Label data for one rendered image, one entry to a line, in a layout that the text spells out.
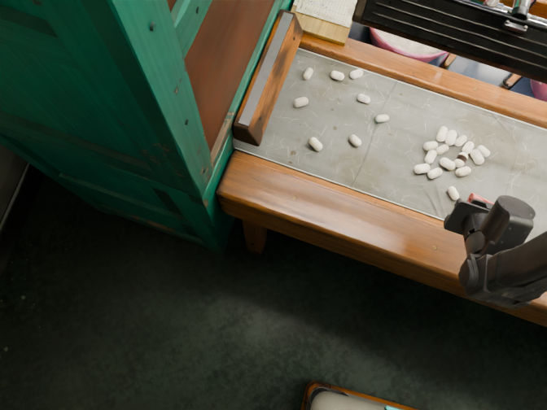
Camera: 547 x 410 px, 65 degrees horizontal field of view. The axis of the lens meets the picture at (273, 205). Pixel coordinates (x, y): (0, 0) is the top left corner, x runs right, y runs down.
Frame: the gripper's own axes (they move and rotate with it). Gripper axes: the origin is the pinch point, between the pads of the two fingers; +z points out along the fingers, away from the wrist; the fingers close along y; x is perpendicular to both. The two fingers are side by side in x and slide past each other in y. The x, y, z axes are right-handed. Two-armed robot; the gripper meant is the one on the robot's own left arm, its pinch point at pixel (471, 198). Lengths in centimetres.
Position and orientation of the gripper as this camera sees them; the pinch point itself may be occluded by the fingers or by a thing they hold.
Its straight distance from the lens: 93.1
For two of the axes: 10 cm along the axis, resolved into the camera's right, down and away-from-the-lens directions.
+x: -2.4, 7.7, 5.9
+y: -9.4, -3.3, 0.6
